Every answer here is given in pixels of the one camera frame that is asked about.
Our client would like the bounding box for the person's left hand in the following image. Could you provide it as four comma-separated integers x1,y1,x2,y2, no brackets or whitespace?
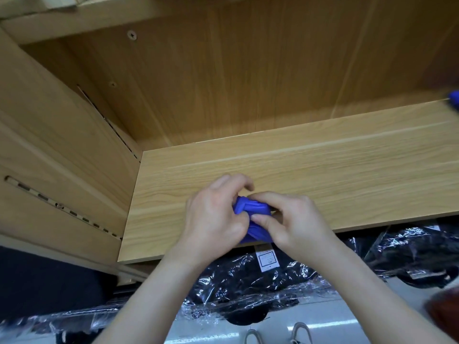
171,174,256,269

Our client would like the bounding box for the person's right hand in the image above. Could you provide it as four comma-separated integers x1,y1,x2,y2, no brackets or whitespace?
248,191,339,270

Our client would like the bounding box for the wooden shelf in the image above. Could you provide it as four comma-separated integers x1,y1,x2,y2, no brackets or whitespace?
0,0,459,284

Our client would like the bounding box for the red shopping basket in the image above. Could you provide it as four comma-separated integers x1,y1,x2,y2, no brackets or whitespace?
422,285,459,343

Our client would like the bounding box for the person's left forearm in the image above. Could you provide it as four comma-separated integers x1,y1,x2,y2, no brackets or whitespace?
93,250,209,344

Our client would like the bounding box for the person's right forearm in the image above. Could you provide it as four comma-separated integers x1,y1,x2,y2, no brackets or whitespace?
310,240,459,344

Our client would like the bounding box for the person's right shoe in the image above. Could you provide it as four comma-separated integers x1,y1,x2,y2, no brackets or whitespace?
288,322,314,344

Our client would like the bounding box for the beige woven basket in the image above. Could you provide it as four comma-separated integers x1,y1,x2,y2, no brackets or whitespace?
0,0,81,17

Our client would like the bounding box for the white paper tag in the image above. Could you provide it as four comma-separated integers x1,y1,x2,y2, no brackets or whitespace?
254,246,281,274

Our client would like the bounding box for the black wrapped bag with tag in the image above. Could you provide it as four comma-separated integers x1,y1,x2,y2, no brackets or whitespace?
181,243,347,325

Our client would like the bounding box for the black plastic-wrapped bag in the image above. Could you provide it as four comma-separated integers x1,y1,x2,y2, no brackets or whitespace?
346,220,459,289
0,301,148,344

